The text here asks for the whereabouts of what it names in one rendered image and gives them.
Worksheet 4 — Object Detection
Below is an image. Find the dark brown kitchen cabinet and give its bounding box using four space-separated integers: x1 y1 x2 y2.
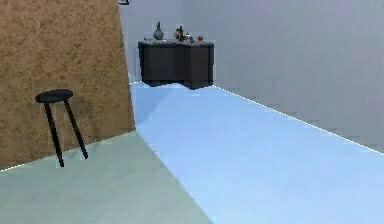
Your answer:
137 39 215 91

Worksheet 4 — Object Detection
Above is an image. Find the grey round vase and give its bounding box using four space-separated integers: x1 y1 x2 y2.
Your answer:
153 21 165 41

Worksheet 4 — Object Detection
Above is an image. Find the black round stool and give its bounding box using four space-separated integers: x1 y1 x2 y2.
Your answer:
34 88 90 168

